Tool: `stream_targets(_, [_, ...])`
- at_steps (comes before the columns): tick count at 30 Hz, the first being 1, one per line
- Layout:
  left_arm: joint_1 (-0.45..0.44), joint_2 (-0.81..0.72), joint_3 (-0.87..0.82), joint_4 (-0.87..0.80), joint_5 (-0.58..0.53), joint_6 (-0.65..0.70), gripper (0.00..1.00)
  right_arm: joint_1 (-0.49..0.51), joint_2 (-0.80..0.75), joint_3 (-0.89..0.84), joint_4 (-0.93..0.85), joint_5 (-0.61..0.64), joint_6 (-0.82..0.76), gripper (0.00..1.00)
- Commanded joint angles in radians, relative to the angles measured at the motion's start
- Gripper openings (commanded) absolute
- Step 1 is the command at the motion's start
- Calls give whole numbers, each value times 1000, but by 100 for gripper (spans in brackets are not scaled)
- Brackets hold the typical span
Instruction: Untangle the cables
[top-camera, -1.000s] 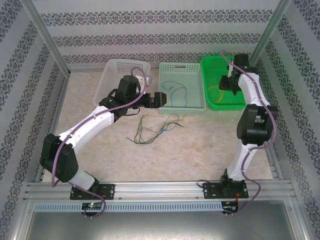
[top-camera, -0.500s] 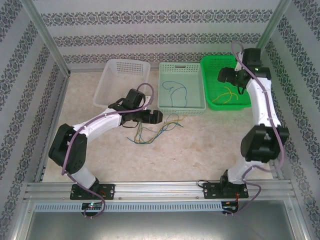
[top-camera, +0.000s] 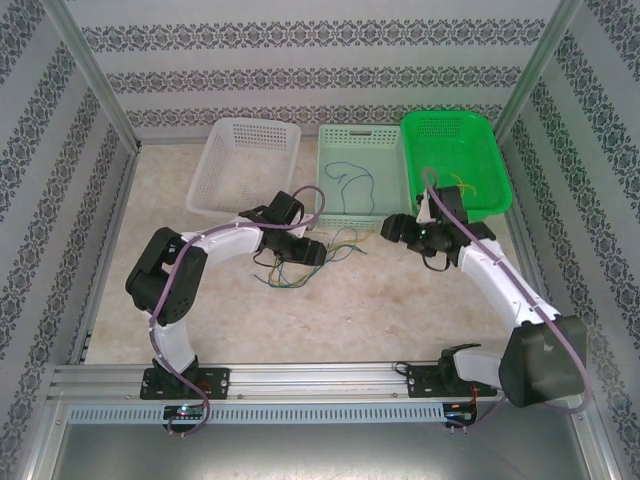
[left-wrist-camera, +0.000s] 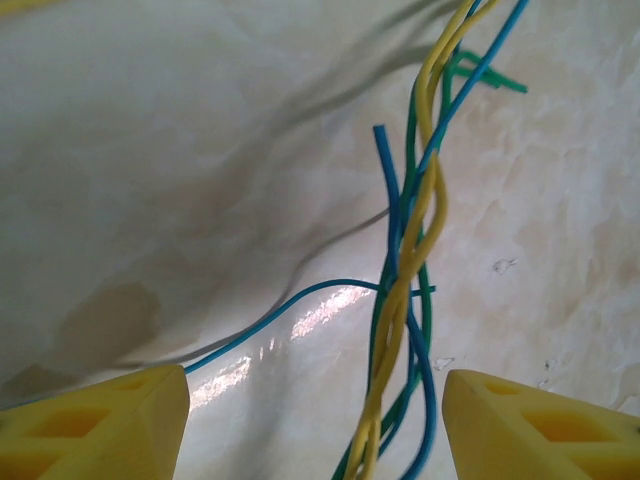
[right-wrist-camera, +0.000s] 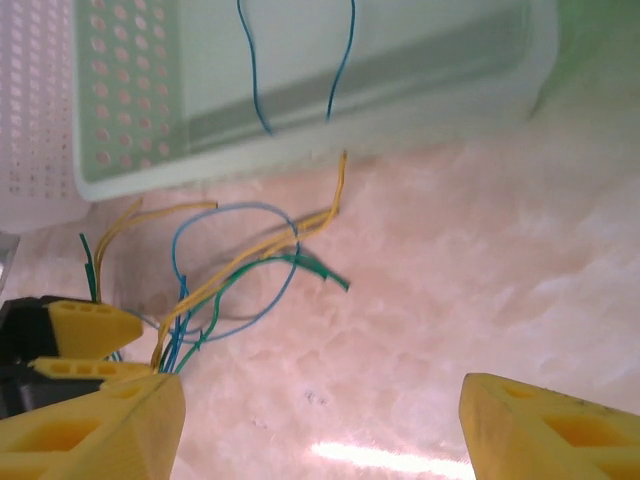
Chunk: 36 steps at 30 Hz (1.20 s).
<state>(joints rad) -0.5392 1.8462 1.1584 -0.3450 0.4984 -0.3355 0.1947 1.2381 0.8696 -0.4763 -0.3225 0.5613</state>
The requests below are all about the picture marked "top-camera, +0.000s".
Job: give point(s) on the white plastic basket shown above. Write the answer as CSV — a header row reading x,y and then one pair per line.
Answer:
x,y
240,170

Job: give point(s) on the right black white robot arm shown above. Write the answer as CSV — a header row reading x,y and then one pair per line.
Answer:
x,y
540,365

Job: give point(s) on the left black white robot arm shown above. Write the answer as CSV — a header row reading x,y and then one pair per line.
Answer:
x,y
165,280

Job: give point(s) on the pale mint plastic basket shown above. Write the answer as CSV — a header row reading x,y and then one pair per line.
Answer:
x,y
385,170

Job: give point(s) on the bright green plastic basket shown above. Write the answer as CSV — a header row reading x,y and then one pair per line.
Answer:
x,y
465,150

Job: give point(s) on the small green circuit board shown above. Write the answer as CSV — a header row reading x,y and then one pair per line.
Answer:
x,y
185,411
457,417

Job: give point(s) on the grey metal shelf panel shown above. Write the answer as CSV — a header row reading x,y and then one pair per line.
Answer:
x,y
320,450

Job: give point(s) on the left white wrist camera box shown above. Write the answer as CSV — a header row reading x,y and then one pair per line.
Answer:
x,y
302,231

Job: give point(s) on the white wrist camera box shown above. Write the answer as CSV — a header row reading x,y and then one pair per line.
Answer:
x,y
302,231
422,212

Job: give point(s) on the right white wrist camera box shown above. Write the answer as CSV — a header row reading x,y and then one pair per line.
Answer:
x,y
422,212

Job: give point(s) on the aluminium side rail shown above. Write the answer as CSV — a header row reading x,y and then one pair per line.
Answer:
x,y
522,240
121,200

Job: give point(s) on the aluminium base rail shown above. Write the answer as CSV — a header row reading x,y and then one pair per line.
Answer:
x,y
320,380

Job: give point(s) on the aluminium frame post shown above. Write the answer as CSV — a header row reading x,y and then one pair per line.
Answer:
x,y
92,70
536,70

